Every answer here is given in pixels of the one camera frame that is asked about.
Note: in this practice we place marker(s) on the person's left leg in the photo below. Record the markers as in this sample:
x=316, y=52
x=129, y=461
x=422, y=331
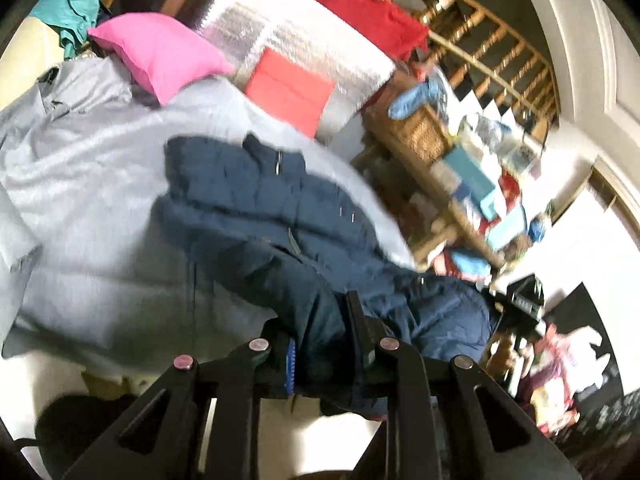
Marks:
x=75, y=425

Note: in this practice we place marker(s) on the wicker basket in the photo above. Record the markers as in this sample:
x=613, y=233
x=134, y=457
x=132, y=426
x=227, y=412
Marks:
x=415, y=132

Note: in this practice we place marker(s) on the grey blanket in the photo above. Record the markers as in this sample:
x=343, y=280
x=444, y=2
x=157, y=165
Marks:
x=100, y=200

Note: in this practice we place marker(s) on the red cloth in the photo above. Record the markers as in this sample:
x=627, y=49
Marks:
x=370, y=15

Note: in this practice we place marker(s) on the blue cloth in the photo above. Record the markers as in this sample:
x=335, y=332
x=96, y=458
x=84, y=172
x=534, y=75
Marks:
x=415, y=100

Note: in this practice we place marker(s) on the wooden table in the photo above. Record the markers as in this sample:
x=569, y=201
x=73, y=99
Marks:
x=450, y=220

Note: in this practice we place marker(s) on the pink pillow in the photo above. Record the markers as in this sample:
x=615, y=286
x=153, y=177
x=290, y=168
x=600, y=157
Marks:
x=160, y=50

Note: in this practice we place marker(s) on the wooden stair railing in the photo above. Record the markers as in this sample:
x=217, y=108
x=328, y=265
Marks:
x=480, y=55

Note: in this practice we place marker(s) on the teal box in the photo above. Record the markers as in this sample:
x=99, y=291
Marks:
x=470, y=172

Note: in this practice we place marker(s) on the silver foil insulation panel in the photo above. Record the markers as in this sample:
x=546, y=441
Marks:
x=300, y=25

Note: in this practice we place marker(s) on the pink plastic bag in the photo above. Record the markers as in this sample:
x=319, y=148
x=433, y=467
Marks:
x=570, y=360

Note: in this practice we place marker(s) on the black white staircase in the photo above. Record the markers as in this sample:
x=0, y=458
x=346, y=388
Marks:
x=500, y=105

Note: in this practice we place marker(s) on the clear plastic bag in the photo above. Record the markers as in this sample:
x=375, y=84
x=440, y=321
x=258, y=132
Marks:
x=485, y=130

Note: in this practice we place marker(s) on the teal garment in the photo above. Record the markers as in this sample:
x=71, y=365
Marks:
x=65, y=0

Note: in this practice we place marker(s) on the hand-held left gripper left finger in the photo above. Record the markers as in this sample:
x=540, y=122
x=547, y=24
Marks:
x=291, y=365

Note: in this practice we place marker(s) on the cream sofa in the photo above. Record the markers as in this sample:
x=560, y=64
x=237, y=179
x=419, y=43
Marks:
x=30, y=55

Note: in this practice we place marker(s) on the navy blue zip jacket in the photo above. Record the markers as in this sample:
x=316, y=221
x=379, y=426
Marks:
x=250, y=200

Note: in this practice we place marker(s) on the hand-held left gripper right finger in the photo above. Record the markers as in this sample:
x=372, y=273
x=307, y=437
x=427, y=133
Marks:
x=357, y=330

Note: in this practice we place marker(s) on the red pillow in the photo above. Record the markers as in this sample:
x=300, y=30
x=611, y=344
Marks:
x=290, y=90

